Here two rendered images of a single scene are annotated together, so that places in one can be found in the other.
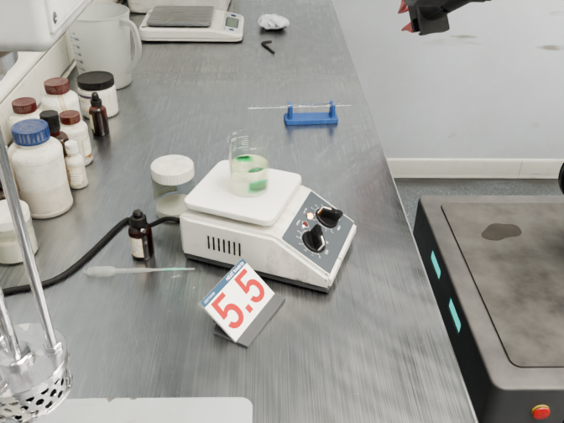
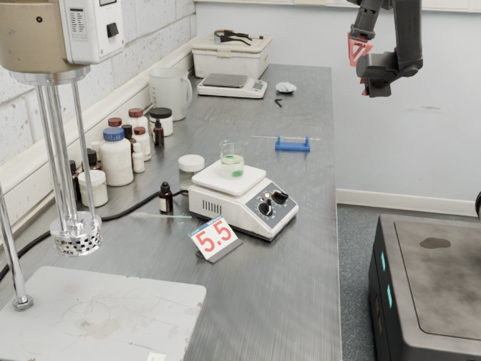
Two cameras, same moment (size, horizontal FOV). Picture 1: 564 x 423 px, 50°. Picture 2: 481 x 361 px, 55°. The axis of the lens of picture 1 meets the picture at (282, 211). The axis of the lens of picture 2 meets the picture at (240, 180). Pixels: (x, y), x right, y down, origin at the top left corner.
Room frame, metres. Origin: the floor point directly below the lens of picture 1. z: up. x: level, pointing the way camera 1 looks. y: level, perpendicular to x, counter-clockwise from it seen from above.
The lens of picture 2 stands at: (-0.19, -0.14, 1.27)
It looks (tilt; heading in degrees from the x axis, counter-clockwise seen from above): 27 degrees down; 11
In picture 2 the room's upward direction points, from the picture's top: 1 degrees clockwise
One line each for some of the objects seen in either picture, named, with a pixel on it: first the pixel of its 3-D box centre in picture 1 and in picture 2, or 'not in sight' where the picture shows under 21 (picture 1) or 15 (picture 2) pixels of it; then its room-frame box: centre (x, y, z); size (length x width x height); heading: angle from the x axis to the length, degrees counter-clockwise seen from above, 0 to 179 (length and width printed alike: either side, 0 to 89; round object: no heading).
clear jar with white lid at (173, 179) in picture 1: (174, 189); (192, 175); (0.73, 0.15, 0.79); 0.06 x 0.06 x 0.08
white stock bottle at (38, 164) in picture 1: (39, 167); (116, 155); (0.74, 0.34, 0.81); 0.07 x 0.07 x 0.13
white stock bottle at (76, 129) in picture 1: (74, 138); (140, 143); (0.88, 0.34, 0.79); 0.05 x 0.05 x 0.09
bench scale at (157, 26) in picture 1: (193, 23); (232, 85); (1.59, 0.24, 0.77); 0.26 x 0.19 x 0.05; 92
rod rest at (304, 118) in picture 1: (310, 112); (293, 142); (1.05, -0.05, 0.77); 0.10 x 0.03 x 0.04; 97
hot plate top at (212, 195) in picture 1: (244, 190); (229, 176); (0.66, 0.05, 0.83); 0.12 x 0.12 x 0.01; 71
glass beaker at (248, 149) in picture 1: (251, 162); (233, 158); (0.66, 0.04, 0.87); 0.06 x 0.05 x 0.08; 118
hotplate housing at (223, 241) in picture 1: (263, 222); (239, 198); (0.65, 0.02, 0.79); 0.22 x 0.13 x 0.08; 71
